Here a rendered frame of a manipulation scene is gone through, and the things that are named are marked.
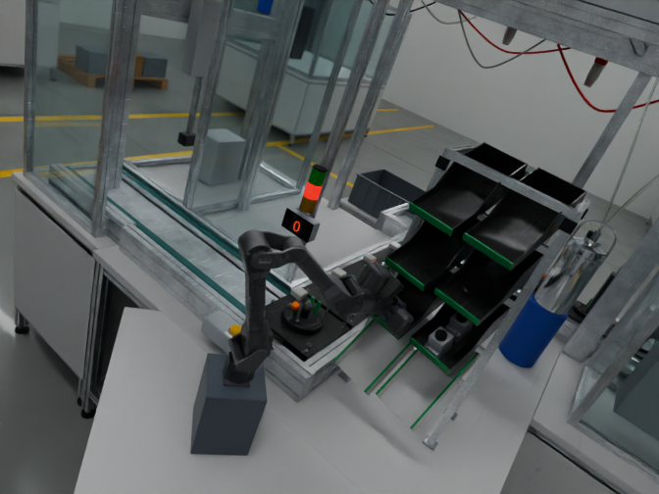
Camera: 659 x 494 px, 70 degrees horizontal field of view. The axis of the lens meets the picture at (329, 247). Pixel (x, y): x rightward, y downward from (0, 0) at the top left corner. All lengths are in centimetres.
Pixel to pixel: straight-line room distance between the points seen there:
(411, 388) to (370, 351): 15
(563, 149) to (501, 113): 158
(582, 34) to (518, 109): 966
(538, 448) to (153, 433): 131
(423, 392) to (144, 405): 74
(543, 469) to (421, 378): 77
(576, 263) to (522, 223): 73
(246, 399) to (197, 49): 143
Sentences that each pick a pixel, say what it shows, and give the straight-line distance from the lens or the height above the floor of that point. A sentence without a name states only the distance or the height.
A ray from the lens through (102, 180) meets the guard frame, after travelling 183.
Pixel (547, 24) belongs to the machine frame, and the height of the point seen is 205.
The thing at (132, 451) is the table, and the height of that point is 86.
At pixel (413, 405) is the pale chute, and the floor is 103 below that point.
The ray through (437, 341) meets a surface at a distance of 122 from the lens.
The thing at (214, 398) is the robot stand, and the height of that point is 106.
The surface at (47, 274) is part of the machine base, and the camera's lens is 231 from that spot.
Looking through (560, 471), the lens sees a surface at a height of 74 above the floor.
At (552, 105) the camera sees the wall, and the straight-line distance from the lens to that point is 1170.
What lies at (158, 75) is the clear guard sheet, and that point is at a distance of 246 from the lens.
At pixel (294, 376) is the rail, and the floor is 93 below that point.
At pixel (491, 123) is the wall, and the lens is 1192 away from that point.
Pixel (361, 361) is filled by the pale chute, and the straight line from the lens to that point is 140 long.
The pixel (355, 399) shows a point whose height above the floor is 86.
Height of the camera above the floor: 189
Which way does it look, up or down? 27 degrees down
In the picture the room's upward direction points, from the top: 20 degrees clockwise
